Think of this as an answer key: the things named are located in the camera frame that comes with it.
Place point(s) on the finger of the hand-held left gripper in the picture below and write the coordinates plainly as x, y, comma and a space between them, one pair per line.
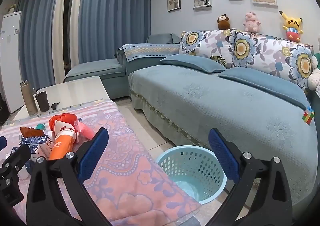
2, 143
18, 156

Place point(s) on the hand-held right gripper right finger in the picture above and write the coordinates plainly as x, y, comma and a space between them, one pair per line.
222, 153

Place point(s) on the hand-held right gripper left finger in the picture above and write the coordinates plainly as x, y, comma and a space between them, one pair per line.
93, 152

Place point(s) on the light blue plastic wastebasket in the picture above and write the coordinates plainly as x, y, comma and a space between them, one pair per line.
197, 166

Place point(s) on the orange white plastic bottle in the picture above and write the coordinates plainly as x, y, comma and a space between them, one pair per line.
62, 143

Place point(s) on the blue white carton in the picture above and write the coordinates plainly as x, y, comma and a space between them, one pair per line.
35, 139

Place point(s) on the pink plastic bag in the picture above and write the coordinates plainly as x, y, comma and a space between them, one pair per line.
83, 128

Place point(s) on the red snack packet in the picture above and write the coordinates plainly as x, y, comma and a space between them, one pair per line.
28, 131

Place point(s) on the teal packet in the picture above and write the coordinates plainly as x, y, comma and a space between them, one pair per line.
40, 126

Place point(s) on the pink floral blanket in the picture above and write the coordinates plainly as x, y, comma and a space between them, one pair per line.
130, 166

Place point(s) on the red plastic bag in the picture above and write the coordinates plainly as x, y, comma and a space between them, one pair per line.
62, 117

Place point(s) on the bronze thermos flask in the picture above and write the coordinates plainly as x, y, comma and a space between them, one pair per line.
28, 98

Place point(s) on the light blue embossed sofa cover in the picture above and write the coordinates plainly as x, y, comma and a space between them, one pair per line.
200, 101

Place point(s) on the dark brown cup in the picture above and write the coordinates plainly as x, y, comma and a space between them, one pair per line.
43, 102

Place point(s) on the black car key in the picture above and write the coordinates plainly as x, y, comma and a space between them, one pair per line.
54, 106

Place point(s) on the white coffee table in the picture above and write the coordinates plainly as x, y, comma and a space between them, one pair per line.
80, 91

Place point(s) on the blue sofa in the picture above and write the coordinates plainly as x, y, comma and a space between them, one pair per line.
100, 71

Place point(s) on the white refrigerator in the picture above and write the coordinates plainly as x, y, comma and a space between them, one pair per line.
10, 61

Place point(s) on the blue pillow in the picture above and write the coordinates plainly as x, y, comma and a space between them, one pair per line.
192, 62
262, 81

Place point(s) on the colourful puzzle cube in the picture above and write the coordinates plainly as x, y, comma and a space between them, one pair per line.
308, 116

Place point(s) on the floral cushion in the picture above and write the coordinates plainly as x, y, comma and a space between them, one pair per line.
205, 43
270, 53

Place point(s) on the blue curtain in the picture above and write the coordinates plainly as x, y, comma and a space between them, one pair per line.
115, 16
37, 36

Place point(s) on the striped armrest cover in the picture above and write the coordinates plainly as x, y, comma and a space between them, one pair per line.
150, 49

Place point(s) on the white teddy bear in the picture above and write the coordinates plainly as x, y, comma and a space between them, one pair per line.
314, 78

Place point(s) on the brown monkey plush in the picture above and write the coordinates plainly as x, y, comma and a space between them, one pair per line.
223, 22

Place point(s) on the green plush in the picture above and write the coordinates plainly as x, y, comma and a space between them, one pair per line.
317, 59

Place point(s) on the pink pig plush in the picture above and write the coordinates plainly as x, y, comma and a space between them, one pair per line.
252, 22

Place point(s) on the yellow mouse plush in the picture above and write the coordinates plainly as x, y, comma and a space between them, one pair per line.
292, 27

